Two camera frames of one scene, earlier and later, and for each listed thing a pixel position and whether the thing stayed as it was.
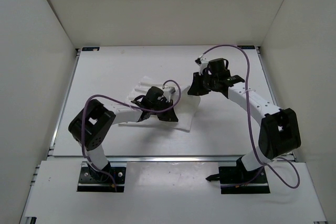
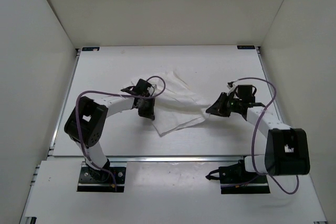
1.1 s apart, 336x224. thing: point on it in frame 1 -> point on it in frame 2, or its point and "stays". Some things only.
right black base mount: [235, 175] stays
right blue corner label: [247, 47] stays
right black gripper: [196, 89] -> [218, 108]
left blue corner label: [90, 49] stays
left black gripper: [169, 115] -> [148, 114]
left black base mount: [91, 180] stays
